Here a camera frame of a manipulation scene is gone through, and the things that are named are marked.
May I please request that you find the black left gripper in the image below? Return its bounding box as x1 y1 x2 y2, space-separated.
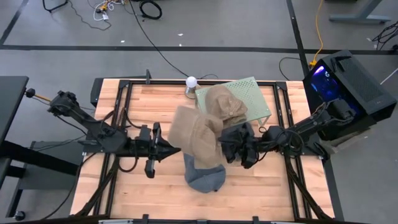
144 122 182 179

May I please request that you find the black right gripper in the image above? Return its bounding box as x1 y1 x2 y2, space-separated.
219 132 259 169

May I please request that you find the green perforated metal shelf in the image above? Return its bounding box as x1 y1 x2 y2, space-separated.
195 76 272 126

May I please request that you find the white globe lamp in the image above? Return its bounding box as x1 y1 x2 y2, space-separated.
185 76 199 100

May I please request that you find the black cart base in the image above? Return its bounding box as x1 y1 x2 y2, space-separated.
0 139 85 218

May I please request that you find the black computer tower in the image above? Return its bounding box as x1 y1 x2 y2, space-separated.
302 49 398 141

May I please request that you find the black knob yellow rod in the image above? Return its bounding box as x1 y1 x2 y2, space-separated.
24 88 52 103

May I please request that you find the black side desk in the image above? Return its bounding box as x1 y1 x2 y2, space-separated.
0 76 30 147

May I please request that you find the grey desk foot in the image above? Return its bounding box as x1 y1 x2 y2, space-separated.
328 0 392 24

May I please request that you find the black table frame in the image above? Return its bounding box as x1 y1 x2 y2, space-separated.
70 77 336 224

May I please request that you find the black floor cable loop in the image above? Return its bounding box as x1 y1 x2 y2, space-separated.
278 56 312 82

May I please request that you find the long black floor cable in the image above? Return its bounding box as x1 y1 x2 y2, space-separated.
128 0 219 80

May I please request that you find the yellow floor cable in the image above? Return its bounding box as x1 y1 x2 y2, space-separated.
308 0 325 68

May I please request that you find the black coiled floor cable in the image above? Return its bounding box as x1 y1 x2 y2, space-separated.
139 0 163 21

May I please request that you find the white cable bundle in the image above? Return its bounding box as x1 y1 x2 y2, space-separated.
92 0 125 22

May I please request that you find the black floor cable bundle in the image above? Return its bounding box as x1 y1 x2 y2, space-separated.
371 20 398 51

